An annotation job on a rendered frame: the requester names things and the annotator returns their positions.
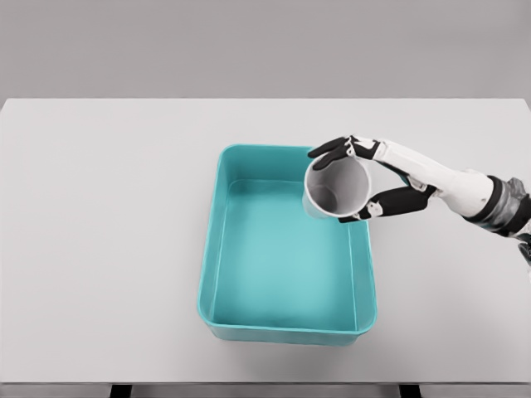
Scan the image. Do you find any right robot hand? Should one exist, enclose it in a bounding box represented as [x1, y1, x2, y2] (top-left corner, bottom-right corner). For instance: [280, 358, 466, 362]
[307, 134, 454, 225]

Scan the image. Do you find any white paper cup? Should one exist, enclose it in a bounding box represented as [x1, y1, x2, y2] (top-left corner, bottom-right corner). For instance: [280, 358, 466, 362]
[301, 155, 373, 221]

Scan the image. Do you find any teal plastic basket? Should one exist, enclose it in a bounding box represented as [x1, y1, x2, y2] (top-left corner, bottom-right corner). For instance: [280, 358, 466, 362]
[196, 143, 379, 347]

